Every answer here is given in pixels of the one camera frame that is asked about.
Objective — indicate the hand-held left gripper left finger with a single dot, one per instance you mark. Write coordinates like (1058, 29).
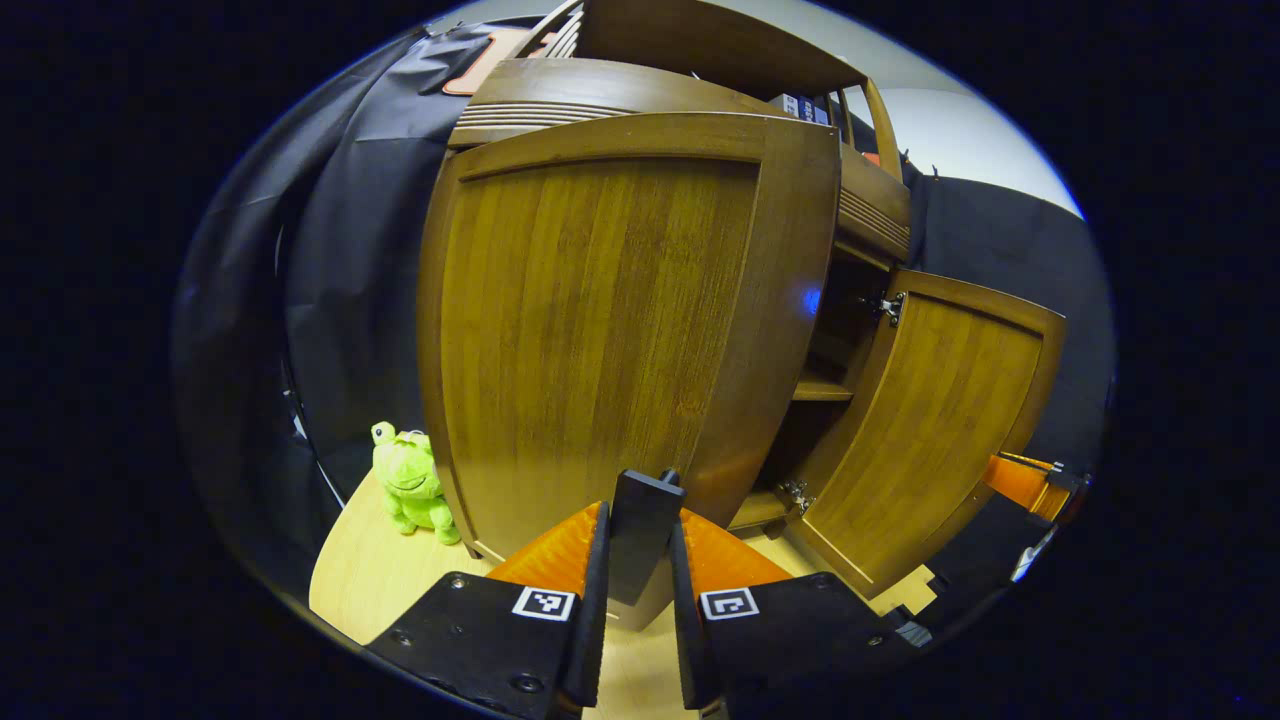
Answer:
(595, 620)

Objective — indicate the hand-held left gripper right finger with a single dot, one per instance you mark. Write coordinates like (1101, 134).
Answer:
(685, 630)

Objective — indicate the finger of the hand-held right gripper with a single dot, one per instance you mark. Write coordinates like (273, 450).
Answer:
(1020, 485)

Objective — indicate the wooden shoe cabinet door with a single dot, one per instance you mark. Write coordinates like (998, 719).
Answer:
(930, 430)
(600, 330)

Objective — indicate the wooden double-door shoe cabinet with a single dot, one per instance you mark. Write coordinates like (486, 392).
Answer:
(700, 40)

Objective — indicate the metal door hinge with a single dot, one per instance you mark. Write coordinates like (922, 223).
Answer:
(796, 496)
(888, 308)

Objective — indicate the wooden cabinet inner shelf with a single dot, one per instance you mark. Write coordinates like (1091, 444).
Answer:
(822, 390)

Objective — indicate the green plush frog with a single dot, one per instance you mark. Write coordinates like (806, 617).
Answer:
(412, 480)

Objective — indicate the light blue book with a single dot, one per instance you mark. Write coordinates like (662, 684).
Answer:
(821, 113)

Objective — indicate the dark blue book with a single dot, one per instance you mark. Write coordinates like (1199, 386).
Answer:
(806, 109)

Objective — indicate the black backdrop cloth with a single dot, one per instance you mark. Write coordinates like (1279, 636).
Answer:
(350, 250)

